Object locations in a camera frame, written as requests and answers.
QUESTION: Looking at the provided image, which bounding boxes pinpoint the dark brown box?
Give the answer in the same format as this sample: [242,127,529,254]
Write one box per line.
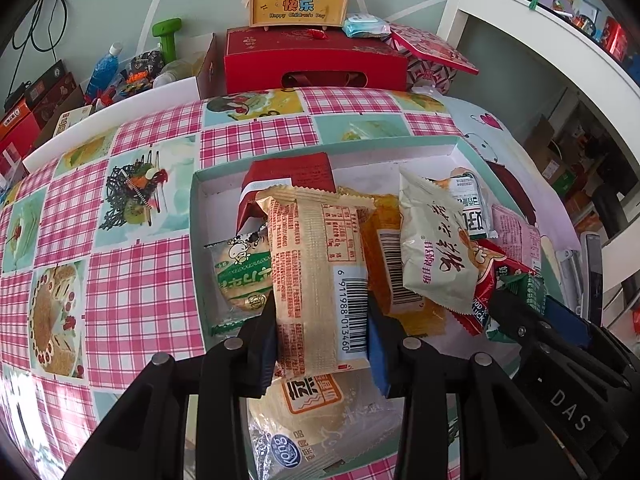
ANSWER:
[25,59,68,106]

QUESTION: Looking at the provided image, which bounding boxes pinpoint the blue water bottle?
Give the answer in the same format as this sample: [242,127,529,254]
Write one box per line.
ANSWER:
[84,42,123,103]

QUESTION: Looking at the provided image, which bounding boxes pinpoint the red gift box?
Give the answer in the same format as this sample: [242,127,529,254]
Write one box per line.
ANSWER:
[223,27,410,95]

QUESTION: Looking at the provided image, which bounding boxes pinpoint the small green snack packet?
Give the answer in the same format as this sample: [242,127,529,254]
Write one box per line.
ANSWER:
[487,272,548,341]

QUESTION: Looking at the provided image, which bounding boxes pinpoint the white snack packet red script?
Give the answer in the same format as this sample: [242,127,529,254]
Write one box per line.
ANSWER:
[398,166,481,311]

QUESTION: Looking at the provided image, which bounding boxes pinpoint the maroon box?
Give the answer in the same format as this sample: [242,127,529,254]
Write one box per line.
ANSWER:
[32,72,81,126]

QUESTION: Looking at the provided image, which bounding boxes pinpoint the stacked cardboard boxes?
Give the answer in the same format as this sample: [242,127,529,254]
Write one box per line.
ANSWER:
[515,115,601,221]

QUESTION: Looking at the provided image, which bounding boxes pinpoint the green dumbbell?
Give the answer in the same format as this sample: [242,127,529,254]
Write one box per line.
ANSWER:
[151,18,183,63]

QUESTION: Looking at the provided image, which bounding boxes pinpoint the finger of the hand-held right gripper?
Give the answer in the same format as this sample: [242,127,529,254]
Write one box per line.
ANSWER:
[545,294,621,361]
[487,287,566,361]

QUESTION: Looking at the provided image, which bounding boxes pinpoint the teal shallow cardboard box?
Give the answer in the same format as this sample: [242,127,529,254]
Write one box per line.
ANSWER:
[189,135,566,361]

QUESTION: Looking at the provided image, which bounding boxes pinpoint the orange box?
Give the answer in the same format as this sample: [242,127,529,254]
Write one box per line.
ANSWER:
[0,97,43,161]

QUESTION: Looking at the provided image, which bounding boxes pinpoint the beige brick-print snack packet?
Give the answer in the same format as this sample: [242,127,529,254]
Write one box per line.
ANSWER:
[255,185,377,380]

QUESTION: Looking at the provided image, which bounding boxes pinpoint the pile of small toys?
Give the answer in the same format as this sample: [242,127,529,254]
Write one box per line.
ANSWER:
[95,50,166,106]

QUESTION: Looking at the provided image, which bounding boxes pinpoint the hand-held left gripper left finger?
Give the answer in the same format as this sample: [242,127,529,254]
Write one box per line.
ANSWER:
[75,290,278,480]

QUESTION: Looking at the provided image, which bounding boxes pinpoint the wet wipes pack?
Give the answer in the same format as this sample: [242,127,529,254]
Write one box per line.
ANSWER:
[341,12,391,39]

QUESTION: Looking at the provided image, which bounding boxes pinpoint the orange clear snack packet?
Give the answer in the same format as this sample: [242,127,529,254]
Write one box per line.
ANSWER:
[337,187,448,336]

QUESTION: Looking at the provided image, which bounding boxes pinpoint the small red and white packet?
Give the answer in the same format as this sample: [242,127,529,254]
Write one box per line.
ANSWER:
[450,240,538,336]

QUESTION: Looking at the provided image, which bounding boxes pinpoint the clear jar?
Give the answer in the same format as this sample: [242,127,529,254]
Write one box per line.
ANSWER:
[152,57,198,88]

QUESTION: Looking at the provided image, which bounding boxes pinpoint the green and white snack packet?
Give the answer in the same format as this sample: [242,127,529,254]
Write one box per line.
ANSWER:
[447,169,493,241]

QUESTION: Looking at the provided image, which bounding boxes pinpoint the yellow and white box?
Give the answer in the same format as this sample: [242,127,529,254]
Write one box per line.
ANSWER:
[51,106,97,137]

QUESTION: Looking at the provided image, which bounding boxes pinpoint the black cables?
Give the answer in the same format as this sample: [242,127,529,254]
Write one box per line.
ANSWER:
[12,0,68,56]

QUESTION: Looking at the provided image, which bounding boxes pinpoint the black chair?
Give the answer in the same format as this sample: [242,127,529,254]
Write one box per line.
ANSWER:
[592,180,640,246]

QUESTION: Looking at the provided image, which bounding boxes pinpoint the white shelf unit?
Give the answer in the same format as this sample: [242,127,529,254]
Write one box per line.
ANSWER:
[436,0,640,171]

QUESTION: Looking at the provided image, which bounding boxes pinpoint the pink snack packet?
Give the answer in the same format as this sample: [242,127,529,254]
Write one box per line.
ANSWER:
[490,203,543,266]

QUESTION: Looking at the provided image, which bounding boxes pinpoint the patterned gift box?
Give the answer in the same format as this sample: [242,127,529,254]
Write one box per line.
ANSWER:
[405,55,458,96]

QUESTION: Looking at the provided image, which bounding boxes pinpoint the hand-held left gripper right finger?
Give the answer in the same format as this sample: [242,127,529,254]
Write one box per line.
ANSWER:
[367,290,568,480]

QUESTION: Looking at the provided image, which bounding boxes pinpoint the clear bun packet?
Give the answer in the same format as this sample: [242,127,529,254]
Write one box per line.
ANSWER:
[245,367,401,480]

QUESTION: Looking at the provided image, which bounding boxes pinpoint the round cookie packet green label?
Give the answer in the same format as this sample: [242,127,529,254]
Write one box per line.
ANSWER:
[204,227,276,338]

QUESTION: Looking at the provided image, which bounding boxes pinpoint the red patterned box lid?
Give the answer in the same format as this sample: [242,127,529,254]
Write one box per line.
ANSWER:
[387,22,480,77]

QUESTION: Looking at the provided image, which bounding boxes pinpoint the pink plaid printed tablecloth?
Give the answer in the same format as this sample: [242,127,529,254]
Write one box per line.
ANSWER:
[0,86,551,480]

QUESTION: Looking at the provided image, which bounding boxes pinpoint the black smartphone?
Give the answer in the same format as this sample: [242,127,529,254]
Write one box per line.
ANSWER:
[580,232,608,328]

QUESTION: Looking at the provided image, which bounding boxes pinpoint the pile of colourful toys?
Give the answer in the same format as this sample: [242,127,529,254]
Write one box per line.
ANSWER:
[527,0,631,61]

